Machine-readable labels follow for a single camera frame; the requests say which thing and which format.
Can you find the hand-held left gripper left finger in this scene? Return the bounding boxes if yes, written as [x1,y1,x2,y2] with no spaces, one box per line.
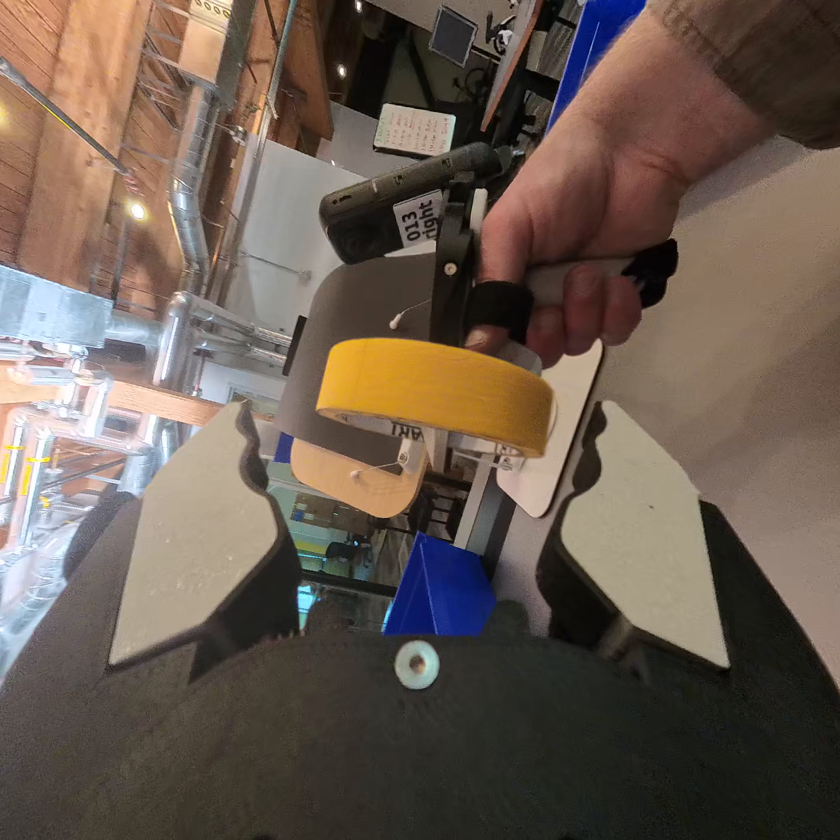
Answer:
[107,400,304,669]

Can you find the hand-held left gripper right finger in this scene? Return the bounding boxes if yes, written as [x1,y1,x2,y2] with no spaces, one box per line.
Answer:
[535,400,732,672]

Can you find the yellow masking tape roll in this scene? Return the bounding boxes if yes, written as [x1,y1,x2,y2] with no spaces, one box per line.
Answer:
[315,338,559,460]

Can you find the blue plastic bin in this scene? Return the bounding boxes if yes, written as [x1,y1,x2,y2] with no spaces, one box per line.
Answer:
[545,0,647,137]
[382,530,497,637]

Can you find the person's right forearm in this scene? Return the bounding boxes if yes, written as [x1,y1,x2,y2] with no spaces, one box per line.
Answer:
[646,0,840,151]

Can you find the person's right hand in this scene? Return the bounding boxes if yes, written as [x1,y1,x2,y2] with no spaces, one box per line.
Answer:
[465,13,770,370]

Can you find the wooden board with black panel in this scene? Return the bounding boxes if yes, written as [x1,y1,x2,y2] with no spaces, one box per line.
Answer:
[274,262,460,519]

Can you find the small whiteboard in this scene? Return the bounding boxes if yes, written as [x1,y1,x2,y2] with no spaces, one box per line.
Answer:
[373,103,458,160]

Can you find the wooden beam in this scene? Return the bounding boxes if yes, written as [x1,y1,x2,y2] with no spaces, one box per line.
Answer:
[0,364,227,426]

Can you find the silver metal pipes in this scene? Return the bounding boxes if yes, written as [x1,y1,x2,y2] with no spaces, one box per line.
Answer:
[105,292,293,388]

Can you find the small white plug cable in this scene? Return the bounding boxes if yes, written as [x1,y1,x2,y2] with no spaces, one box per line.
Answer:
[388,298,434,329]

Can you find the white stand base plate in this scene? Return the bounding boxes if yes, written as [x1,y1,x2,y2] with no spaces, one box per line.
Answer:
[495,341,606,519]

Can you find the black wall box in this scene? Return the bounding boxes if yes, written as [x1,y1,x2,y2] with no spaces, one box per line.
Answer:
[283,315,308,377]

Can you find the silver bent duct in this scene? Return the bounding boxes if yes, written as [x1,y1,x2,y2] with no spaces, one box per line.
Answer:
[167,85,221,293]

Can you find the small wall screen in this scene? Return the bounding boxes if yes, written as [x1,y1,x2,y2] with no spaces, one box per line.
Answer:
[430,5,479,67]

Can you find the silver rectangular duct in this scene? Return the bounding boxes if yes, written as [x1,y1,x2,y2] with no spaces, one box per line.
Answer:
[0,266,112,349]

